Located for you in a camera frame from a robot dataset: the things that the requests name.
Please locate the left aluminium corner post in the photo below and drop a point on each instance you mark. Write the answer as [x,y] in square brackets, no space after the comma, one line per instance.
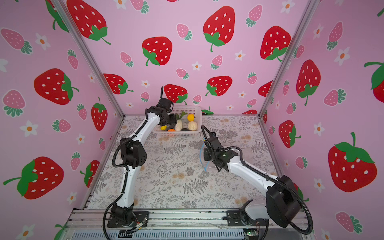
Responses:
[79,39]

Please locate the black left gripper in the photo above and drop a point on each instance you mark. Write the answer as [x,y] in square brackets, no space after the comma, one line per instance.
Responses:
[173,120]

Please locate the right aluminium corner post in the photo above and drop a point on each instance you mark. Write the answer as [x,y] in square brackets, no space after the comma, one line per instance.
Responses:
[296,38]

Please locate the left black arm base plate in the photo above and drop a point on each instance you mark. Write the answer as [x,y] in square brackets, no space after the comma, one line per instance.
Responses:
[130,220]

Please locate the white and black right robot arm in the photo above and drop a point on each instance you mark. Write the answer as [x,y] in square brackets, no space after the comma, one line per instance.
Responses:
[283,204]

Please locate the clear zip top bag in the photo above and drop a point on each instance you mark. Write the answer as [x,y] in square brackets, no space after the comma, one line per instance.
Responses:
[205,159]

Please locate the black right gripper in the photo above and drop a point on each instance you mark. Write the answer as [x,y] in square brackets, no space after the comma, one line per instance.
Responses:
[205,154]

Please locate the white plastic basket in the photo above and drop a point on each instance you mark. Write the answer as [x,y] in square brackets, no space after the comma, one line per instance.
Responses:
[183,113]

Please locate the beige toy bun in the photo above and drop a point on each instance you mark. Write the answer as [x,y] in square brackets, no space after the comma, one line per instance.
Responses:
[192,126]

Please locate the aluminium corner post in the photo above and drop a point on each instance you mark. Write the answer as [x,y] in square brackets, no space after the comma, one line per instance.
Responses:
[79,39]
[296,38]

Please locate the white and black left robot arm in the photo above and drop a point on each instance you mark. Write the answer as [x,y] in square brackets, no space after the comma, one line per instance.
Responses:
[131,155]

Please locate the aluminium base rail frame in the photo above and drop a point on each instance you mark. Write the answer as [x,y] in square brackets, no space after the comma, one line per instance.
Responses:
[177,224]

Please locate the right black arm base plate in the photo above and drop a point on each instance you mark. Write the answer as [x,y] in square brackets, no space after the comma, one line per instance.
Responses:
[237,218]

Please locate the floral patterned table mat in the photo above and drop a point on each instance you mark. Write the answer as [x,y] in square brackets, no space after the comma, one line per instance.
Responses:
[174,176]

